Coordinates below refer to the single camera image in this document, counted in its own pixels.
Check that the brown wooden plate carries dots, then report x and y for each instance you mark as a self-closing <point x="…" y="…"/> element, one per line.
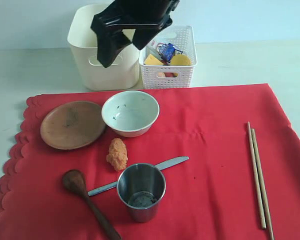
<point x="72" y="125"/>

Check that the stainless steel cup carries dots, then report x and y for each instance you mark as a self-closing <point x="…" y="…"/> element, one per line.
<point x="141" y="187"/>

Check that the orange fried food piece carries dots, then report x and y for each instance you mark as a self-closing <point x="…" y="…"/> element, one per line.
<point x="117" y="154"/>

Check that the red tablecloth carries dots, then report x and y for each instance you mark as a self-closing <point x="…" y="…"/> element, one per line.
<point x="211" y="196"/>

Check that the dark wooden spoon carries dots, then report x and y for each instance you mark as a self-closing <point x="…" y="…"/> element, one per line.
<point x="74" y="181"/>

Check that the white perforated basket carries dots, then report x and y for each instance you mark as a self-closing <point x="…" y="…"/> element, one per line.
<point x="153" y="76"/>

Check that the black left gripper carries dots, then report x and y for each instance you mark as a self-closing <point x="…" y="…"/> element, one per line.
<point x="147" y="17"/>

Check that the yellow cheese wedge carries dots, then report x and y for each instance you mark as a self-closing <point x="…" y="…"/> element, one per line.
<point x="151" y="60"/>

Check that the steel table knife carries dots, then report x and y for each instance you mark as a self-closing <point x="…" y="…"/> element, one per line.
<point x="161" y="166"/>

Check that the yellow lemon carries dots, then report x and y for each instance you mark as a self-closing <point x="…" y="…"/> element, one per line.
<point x="180" y="60"/>

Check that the white ceramic bowl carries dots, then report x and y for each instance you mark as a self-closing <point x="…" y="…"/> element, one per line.
<point x="130" y="113"/>

